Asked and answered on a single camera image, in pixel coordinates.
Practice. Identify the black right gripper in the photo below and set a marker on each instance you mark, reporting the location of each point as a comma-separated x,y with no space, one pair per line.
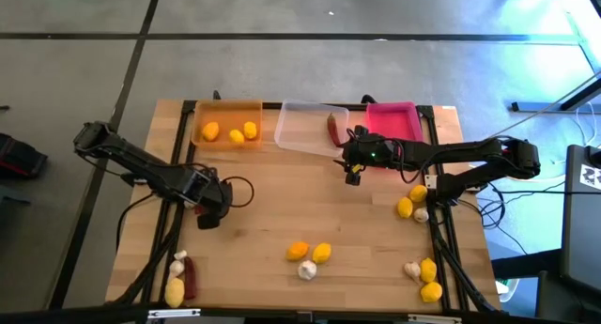
371,150

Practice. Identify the small white garlic bulb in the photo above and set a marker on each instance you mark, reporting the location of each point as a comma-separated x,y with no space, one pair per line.
180,255

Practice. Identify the white mounting plate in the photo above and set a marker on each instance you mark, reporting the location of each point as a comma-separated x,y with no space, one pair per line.
431,181

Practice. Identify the black aluminium frame crossbar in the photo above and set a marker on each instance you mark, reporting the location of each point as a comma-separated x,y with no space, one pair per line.
273,106

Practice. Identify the white fiducial marker tag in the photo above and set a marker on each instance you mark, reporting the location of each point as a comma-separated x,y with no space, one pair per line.
590,176

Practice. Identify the dark red chili pepper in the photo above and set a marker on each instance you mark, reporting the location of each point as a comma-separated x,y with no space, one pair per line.
189,278

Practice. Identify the black and red bag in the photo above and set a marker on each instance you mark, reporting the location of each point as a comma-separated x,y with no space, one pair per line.
21,157

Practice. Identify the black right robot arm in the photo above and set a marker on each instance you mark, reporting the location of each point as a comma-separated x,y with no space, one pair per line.
451,152

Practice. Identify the white and green cup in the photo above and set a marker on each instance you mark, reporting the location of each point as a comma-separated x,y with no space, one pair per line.
509,288

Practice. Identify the black cabinet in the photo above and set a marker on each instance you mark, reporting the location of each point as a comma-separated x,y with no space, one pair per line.
580,230

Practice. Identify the pink plastic bin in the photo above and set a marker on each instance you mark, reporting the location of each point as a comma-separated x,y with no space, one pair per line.
394,119

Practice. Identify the large white garlic bulb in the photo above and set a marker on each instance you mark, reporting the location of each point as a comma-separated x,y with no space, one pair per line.
307,270

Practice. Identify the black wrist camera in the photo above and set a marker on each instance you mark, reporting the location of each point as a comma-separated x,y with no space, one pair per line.
209,220
353,178

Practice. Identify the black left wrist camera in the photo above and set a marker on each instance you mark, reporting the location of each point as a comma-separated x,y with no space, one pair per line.
209,220

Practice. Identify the pale yellow lemon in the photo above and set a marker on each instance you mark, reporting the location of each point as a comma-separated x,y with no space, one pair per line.
174,292

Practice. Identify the black rig beam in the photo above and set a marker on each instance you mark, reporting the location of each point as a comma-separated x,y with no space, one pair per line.
235,317

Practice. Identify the orange plastic bin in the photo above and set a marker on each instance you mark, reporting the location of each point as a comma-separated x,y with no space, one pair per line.
225,115

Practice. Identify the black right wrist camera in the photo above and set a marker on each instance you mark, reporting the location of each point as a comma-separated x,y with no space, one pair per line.
353,178

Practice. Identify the black furniture beam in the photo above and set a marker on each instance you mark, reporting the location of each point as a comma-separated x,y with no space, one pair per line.
526,265

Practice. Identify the silver metal bracket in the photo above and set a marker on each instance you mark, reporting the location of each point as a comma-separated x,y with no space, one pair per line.
434,319
174,313

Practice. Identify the clear plastic bin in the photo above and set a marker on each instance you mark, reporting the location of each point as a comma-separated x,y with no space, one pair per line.
300,127

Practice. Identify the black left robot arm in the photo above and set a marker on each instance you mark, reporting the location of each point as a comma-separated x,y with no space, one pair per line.
141,162

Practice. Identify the metal stand leg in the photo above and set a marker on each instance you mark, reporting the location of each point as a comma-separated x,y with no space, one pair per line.
535,107

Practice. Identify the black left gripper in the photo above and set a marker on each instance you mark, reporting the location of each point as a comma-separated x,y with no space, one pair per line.
211,192

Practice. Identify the black aluminium side frame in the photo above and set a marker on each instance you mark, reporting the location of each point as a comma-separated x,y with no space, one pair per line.
439,242
181,216

